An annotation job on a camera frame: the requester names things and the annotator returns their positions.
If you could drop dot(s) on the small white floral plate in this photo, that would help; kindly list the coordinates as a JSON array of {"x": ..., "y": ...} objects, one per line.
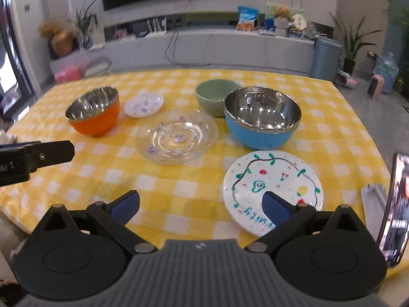
[{"x": 144, "y": 105}]

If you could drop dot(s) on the grey tv console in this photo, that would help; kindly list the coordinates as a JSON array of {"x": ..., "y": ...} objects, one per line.
[{"x": 225, "y": 48}]

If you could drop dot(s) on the blue grey trash bin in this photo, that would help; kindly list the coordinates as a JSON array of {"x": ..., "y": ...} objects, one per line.
[{"x": 326, "y": 59}]

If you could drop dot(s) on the smartphone on stand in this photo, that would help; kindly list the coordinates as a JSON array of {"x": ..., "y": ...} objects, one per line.
[{"x": 393, "y": 235}]

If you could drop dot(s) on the pink storage box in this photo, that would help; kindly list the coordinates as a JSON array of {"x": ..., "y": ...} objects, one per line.
[{"x": 68, "y": 73}]

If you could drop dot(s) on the grey phone stand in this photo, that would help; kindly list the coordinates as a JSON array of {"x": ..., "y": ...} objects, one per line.
[{"x": 374, "y": 200}]

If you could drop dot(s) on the blue snack bag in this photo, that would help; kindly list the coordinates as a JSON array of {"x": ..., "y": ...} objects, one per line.
[{"x": 246, "y": 18}]

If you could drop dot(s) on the clear glass floral plate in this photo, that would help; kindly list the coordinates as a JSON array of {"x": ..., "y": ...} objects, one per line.
[{"x": 176, "y": 137}]

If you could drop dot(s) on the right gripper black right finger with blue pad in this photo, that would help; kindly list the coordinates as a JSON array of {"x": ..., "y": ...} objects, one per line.
[{"x": 290, "y": 221}]

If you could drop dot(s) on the pink space heater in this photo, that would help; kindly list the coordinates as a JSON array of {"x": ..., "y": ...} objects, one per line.
[{"x": 375, "y": 86}]

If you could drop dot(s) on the white wifi router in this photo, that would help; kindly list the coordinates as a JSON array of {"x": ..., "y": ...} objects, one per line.
[{"x": 156, "y": 27}]

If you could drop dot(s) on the orange steel bowl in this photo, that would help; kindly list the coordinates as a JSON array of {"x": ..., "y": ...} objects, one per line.
[{"x": 96, "y": 112}]

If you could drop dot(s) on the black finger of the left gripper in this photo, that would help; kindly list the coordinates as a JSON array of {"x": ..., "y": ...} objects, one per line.
[{"x": 19, "y": 160}]

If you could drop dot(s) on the blue steel bowl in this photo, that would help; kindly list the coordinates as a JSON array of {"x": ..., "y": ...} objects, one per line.
[{"x": 261, "y": 118}]

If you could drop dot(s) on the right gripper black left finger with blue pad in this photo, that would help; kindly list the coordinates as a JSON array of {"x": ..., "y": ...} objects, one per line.
[{"x": 109, "y": 221}]

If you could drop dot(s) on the potted green plant right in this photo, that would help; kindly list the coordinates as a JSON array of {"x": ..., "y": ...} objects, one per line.
[{"x": 353, "y": 39}]

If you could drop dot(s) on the green plant blue vase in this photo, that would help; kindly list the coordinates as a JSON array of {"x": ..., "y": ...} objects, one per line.
[{"x": 84, "y": 17}]

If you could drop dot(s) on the yellow white checkered tablecloth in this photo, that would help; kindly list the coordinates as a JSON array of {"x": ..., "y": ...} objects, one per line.
[{"x": 186, "y": 202}]

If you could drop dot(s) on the brown vase dried flowers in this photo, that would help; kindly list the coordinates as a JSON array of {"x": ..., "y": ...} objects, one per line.
[{"x": 59, "y": 42}]

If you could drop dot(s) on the white painted fruit plate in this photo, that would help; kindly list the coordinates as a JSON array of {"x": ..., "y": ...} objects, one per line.
[{"x": 282, "y": 173}]

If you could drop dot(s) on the green ceramic bowl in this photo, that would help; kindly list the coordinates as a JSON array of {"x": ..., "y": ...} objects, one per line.
[{"x": 211, "y": 95}]

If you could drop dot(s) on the blue water jug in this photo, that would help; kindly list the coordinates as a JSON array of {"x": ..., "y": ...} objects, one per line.
[{"x": 387, "y": 67}]

